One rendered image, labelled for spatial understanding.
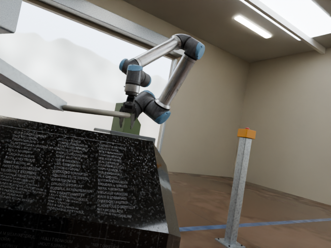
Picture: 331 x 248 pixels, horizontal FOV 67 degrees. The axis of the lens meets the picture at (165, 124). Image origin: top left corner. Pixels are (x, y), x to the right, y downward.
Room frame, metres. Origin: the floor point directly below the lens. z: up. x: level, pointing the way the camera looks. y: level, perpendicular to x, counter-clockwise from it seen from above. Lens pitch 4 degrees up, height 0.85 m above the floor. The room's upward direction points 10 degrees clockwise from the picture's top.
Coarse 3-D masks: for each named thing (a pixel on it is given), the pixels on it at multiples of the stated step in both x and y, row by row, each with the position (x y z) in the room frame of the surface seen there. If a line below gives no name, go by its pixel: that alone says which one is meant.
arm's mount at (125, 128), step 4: (116, 104) 2.15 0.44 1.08; (120, 104) 2.09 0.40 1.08; (116, 108) 2.13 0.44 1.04; (120, 108) 2.08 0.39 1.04; (116, 120) 2.10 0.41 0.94; (124, 120) 1.99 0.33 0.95; (128, 120) 2.00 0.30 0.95; (136, 120) 2.05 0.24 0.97; (112, 124) 2.15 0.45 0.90; (116, 124) 2.09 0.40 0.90; (124, 124) 1.99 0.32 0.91; (128, 124) 2.01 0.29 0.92; (136, 124) 2.05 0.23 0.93; (140, 124) 2.08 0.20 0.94; (112, 128) 2.14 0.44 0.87; (116, 128) 2.08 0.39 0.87; (120, 128) 2.02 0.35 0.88; (124, 128) 1.99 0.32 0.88; (128, 128) 2.01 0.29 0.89; (132, 128) 2.04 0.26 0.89; (136, 128) 2.06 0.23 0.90; (128, 132) 2.02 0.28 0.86; (132, 132) 2.04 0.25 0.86; (136, 132) 2.06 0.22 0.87
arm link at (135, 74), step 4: (132, 64) 1.44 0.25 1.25; (128, 68) 1.45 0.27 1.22; (132, 68) 1.43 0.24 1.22; (136, 68) 1.43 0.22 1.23; (140, 68) 1.45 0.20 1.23; (128, 72) 1.44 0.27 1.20; (132, 72) 1.43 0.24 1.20; (136, 72) 1.43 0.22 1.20; (140, 72) 1.45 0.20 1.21; (128, 76) 1.44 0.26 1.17; (132, 76) 1.43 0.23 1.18; (136, 76) 1.44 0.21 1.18; (140, 76) 1.46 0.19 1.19; (144, 76) 1.51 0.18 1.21; (128, 80) 1.44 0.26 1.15; (132, 80) 1.43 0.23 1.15; (136, 80) 1.44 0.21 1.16; (140, 80) 1.47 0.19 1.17; (132, 84) 1.43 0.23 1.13; (136, 84) 1.44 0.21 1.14
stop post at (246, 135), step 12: (240, 132) 2.38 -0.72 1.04; (252, 132) 2.35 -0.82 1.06; (240, 144) 2.39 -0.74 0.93; (240, 156) 2.37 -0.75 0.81; (240, 168) 2.35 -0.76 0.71; (240, 180) 2.35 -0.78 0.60; (240, 192) 2.36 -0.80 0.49; (240, 204) 2.37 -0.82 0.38; (228, 216) 2.41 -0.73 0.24; (228, 228) 2.38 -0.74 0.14; (216, 240) 2.42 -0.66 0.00; (228, 240) 2.36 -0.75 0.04
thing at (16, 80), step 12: (0, 60) 0.92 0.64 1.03; (0, 72) 0.93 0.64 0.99; (12, 72) 0.97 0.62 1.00; (12, 84) 1.02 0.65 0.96; (24, 84) 1.02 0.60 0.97; (36, 84) 1.06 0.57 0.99; (36, 96) 1.10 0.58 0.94; (48, 96) 1.13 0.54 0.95; (48, 108) 1.25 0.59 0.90; (60, 108) 1.20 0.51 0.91
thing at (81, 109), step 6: (66, 108) 1.20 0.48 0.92; (72, 108) 1.20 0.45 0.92; (78, 108) 1.20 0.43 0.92; (84, 108) 1.21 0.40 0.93; (90, 108) 1.22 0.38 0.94; (96, 114) 1.24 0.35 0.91; (102, 114) 1.25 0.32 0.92; (108, 114) 1.27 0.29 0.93; (114, 114) 1.29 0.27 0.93; (120, 114) 1.32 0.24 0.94; (126, 114) 1.38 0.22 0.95
